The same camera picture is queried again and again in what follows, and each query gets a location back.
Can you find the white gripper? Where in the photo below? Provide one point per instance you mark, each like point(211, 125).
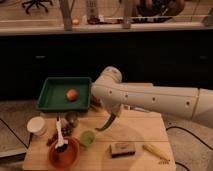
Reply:
point(115, 110)

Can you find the brown yellow sponge block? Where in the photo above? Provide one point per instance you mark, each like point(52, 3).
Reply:
point(122, 149)

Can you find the black office chair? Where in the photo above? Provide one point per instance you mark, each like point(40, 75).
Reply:
point(38, 3)

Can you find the orange tomato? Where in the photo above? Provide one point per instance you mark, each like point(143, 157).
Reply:
point(72, 95)

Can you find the white dish brush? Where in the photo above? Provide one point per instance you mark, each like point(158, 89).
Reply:
point(62, 143)

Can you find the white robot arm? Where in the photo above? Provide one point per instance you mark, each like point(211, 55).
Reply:
point(195, 104)

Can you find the green plastic tray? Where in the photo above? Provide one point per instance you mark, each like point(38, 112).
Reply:
point(53, 96)

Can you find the dark grapes bunch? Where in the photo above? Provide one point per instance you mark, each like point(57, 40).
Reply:
point(66, 131)

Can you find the white paper cup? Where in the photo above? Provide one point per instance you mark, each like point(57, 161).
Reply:
point(37, 126)

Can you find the green pepper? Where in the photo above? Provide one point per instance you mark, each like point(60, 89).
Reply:
point(108, 123)

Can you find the orange plastic bowl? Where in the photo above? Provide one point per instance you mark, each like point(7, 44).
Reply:
point(66, 159)

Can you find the yellow corn cob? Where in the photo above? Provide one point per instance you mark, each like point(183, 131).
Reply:
point(156, 151)

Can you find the metal cup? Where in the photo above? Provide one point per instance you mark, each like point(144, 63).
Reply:
point(72, 118)

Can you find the small green cup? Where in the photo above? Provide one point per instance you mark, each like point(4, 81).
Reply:
point(87, 138)

